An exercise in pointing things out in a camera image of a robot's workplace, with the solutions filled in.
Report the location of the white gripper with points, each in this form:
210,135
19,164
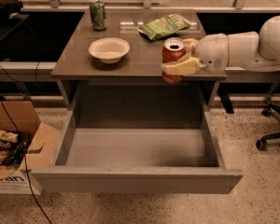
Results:
212,51

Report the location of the white paper bowl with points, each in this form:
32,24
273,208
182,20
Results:
109,50

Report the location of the green chip bag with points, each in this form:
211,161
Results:
164,26

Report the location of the green soda can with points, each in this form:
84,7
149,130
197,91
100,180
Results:
97,11

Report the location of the open grey top drawer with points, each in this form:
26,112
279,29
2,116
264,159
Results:
138,140

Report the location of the snack bags in box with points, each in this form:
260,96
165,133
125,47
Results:
13,147

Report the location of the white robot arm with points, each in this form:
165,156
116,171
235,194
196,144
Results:
257,52

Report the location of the red coke can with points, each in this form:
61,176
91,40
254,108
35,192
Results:
173,49

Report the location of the brown cardboard box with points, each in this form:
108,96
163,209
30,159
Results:
20,117

